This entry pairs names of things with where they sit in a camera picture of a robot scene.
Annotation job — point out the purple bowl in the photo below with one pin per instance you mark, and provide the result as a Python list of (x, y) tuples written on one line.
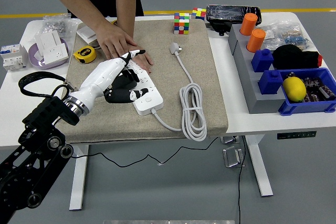
[(34, 58)]

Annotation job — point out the person's left hand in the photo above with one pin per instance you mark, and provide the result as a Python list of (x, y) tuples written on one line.
[(144, 61)]

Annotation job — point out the blue block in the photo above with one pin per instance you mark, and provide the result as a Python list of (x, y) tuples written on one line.
[(271, 81), (262, 60)]

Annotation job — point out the blue plastic bin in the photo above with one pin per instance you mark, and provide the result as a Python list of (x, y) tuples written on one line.
[(302, 107)]

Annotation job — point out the large colourful puzzle cube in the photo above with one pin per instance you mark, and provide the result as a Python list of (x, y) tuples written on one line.
[(181, 23)]

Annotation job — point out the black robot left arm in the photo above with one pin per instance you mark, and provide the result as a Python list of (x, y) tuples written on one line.
[(31, 155)]

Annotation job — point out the person's left forearm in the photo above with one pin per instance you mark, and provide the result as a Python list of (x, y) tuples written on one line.
[(126, 6)]

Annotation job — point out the clear bag of white parts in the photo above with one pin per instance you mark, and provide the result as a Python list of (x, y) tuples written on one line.
[(271, 36)]

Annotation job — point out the black power adapter plug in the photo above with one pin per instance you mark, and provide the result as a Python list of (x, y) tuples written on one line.
[(123, 82)]

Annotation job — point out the black cloth bundle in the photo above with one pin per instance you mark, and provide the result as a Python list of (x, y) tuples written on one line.
[(294, 57)]

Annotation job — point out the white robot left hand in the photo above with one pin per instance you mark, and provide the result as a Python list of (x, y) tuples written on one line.
[(99, 78)]

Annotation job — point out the white wall switch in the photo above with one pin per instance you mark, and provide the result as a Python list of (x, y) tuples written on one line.
[(84, 33)]

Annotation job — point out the grey stepped block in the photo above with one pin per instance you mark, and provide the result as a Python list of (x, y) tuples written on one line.
[(249, 85)]

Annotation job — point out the small colourful puzzle cube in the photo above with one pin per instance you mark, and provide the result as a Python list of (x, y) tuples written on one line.
[(198, 13)]

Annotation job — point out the orange cylinder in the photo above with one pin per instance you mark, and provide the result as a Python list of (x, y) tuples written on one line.
[(256, 40), (249, 24)]

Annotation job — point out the clear bag of blue parts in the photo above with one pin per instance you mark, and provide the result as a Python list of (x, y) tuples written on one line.
[(294, 37)]

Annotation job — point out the clear bag of screws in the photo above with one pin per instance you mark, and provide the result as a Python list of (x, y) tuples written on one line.
[(53, 24)]

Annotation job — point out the grey-brown mat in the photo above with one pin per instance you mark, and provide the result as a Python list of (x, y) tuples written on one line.
[(162, 72)]

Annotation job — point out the dark capacitors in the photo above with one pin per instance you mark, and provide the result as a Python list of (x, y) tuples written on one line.
[(319, 89)]

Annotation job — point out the black wrapped box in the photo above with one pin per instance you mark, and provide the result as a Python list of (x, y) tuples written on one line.
[(228, 14)]

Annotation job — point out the metal bracket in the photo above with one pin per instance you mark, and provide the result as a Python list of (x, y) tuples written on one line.
[(232, 157), (229, 139)]

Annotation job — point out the white power strip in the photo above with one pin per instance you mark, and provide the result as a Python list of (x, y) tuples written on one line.
[(149, 106)]

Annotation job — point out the yellow lemon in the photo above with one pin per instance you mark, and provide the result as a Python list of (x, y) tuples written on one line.
[(294, 89)]

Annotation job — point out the black desk control panel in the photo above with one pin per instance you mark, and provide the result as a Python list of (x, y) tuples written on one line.
[(296, 135)]

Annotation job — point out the person's right hand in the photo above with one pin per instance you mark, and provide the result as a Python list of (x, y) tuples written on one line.
[(115, 41)]

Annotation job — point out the white socket box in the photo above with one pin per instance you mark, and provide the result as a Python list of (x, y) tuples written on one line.
[(48, 39)]

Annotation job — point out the white circuit breaker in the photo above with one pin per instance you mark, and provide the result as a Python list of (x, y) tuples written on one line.
[(13, 56)]

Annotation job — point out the white wall socket panel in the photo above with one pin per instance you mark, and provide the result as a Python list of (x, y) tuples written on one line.
[(55, 53)]

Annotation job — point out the white table leg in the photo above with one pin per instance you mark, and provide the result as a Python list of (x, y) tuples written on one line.
[(78, 182), (260, 171)]

